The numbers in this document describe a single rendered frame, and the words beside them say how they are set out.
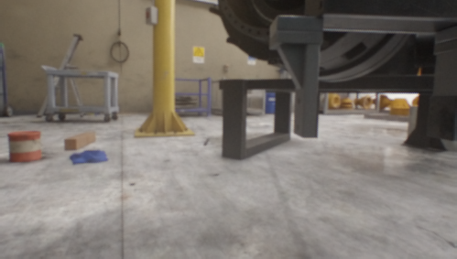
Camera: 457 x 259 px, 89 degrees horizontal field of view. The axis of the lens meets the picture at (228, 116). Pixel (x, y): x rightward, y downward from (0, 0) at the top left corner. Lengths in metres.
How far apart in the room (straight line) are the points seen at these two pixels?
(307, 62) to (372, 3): 0.07
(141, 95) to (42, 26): 2.50
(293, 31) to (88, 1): 6.69
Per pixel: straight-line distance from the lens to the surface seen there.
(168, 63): 3.09
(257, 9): 0.80
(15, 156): 2.23
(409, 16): 0.25
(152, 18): 3.15
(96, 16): 6.74
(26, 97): 6.74
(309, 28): 0.22
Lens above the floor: 0.49
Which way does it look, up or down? 5 degrees down
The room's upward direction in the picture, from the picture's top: 1 degrees clockwise
